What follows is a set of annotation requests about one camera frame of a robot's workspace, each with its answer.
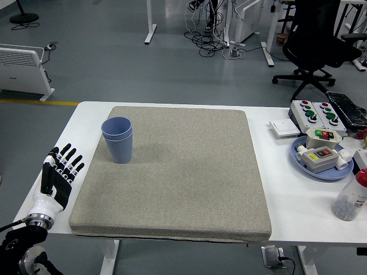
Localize white three-button control box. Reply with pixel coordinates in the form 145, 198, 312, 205
311, 101, 348, 139
288, 100, 325, 135

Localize clear bottle with red cap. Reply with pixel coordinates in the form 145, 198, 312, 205
331, 168, 367, 222

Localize red wire bundle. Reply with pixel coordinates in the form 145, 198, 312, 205
342, 130, 367, 141

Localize small white panel heater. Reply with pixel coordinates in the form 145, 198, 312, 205
230, 0, 266, 47

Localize black fan stand base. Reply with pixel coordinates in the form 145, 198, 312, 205
9, 0, 40, 24

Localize large white panel heater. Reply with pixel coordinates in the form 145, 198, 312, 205
0, 43, 56, 103

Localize white desk leg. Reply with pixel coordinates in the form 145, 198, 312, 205
260, 0, 283, 68
143, 0, 158, 45

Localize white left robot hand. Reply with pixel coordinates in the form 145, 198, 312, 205
28, 143, 85, 221

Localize cream switch box coloured buttons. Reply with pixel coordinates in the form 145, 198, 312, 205
304, 127, 343, 150

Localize white wall switch plate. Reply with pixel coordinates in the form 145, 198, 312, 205
268, 119, 301, 140

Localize black tangled floor cables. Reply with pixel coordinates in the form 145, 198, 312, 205
183, 30, 230, 57

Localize black wrapped keyboard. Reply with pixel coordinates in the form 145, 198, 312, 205
325, 91, 367, 129

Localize silver floor socket box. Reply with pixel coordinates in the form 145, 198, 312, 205
261, 245, 287, 269

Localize grey push-button switch box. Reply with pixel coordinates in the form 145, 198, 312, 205
296, 144, 353, 174

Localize blue plastic plate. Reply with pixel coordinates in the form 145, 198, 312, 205
291, 135, 354, 181

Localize white table leg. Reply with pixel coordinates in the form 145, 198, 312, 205
99, 239, 120, 275
296, 245, 319, 275

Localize seated person's legs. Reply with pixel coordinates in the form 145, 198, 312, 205
188, 0, 223, 33

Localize grey-brown foam mat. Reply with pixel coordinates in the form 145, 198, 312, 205
68, 105, 272, 244

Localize black office chair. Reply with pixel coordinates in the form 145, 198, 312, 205
271, 0, 367, 101

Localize blue ribbed plastic cup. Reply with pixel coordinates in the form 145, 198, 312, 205
101, 116, 133, 143
103, 130, 134, 164

